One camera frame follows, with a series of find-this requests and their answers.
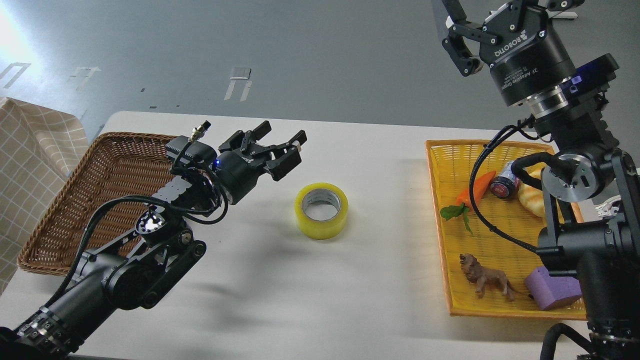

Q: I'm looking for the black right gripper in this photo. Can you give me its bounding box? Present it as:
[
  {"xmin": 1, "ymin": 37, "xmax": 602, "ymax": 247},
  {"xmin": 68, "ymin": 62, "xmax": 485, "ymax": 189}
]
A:
[{"xmin": 441, "ymin": 0, "xmax": 585, "ymax": 107}]

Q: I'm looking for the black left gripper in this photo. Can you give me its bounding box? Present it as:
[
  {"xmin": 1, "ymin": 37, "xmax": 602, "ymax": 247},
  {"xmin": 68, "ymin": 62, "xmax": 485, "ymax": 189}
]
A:
[{"xmin": 215, "ymin": 120, "xmax": 307, "ymax": 204}]

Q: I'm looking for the yellow tape roll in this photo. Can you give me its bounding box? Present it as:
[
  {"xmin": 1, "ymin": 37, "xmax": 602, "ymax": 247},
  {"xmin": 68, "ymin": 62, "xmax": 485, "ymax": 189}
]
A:
[{"xmin": 294, "ymin": 182, "xmax": 349, "ymax": 240}]

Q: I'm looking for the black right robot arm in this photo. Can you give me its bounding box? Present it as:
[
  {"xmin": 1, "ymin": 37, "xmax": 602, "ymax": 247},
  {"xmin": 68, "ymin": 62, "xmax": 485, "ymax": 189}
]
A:
[{"xmin": 441, "ymin": 0, "xmax": 640, "ymax": 360}]

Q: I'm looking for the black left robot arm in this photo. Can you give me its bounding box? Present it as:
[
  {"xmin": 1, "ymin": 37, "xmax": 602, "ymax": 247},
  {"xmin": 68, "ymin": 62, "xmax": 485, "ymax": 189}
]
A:
[{"xmin": 1, "ymin": 120, "xmax": 307, "ymax": 360}]

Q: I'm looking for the small soda can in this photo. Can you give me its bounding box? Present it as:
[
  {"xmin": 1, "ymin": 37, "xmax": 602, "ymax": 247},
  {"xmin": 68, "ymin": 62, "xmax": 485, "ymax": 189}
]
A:
[{"xmin": 489, "ymin": 160, "xmax": 521, "ymax": 199}]

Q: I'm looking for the brown wicker basket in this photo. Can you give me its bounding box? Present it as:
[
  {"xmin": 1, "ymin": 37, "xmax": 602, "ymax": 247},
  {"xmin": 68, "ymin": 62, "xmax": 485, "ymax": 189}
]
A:
[{"xmin": 17, "ymin": 132, "xmax": 173, "ymax": 276}]

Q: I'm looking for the yellow plastic basket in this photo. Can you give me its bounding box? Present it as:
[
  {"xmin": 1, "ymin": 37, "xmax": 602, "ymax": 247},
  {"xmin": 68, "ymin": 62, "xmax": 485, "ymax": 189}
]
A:
[{"xmin": 425, "ymin": 139, "xmax": 586, "ymax": 321}]

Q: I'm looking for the toy croissant bread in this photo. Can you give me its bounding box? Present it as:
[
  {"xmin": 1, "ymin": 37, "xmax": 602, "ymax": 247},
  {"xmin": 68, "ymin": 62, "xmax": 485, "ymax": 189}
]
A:
[{"xmin": 518, "ymin": 181, "xmax": 546, "ymax": 218}]

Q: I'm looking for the orange toy carrot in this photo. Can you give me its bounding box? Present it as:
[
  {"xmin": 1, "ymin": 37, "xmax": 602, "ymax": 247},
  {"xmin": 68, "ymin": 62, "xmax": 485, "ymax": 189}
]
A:
[{"xmin": 440, "ymin": 171, "xmax": 497, "ymax": 235}]

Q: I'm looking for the beige checkered cloth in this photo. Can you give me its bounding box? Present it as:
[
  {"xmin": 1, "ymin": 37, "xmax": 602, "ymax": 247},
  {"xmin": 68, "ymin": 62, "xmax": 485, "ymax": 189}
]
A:
[{"xmin": 0, "ymin": 96, "xmax": 89, "ymax": 291}]

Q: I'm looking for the brown toy lion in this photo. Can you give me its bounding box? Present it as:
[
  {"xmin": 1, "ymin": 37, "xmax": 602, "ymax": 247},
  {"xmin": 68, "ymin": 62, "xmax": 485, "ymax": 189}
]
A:
[{"xmin": 458, "ymin": 253, "xmax": 517, "ymax": 302}]

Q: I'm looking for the purple foam block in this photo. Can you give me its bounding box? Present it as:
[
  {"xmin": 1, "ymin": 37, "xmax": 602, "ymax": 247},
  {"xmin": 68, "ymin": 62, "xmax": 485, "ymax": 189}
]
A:
[{"xmin": 525, "ymin": 266, "xmax": 583, "ymax": 312}]

